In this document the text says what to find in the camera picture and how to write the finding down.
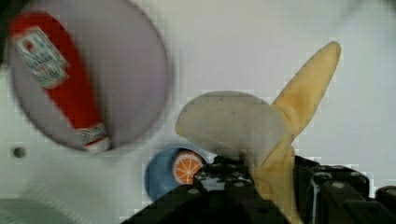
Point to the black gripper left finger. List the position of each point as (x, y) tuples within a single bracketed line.
[(215, 175)]

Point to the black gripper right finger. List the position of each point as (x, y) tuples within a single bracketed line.
[(335, 194)]

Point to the yellow plush peeled banana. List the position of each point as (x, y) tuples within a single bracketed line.
[(242, 127)]

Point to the orange slice toy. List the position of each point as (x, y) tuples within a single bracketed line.
[(185, 165)]

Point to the blue bowl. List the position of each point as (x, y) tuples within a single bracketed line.
[(158, 177)]

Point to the grey round plate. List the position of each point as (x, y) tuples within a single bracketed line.
[(126, 60)]

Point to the light green bowl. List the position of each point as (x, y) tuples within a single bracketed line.
[(20, 211)]

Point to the red plush ketchup bottle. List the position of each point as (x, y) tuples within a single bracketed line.
[(51, 56)]

